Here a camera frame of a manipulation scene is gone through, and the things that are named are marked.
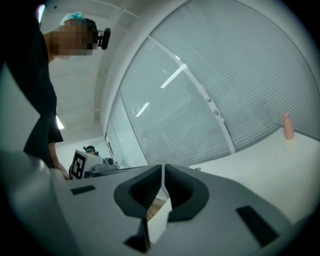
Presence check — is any black head-mounted camera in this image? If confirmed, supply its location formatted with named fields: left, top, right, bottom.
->
left=83, top=17, right=112, bottom=51

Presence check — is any person's left forearm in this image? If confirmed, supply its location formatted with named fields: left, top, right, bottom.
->
left=48, top=141, right=71, bottom=181

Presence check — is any pink bottle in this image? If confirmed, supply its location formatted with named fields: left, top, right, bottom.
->
left=281, top=112, right=295, bottom=140

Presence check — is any person in black shirt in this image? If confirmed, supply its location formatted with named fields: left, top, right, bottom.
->
left=0, top=4, right=65, bottom=169

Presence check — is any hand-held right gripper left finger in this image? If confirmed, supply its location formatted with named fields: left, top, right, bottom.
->
left=49, top=164, right=163, bottom=256

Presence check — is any white desk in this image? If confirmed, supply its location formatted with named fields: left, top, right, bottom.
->
left=147, top=126, right=320, bottom=226

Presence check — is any teal hair cap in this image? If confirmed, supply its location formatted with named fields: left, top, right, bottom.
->
left=59, top=11, right=86, bottom=26

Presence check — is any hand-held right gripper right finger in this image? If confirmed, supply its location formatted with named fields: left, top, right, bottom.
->
left=151, top=163, right=296, bottom=256

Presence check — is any person's head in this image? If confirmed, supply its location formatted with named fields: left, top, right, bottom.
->
left=43, top=18, right=99, bottom=62

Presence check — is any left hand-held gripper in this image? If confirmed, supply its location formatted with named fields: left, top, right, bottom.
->
left=68, top=149, right=116, bottom=181

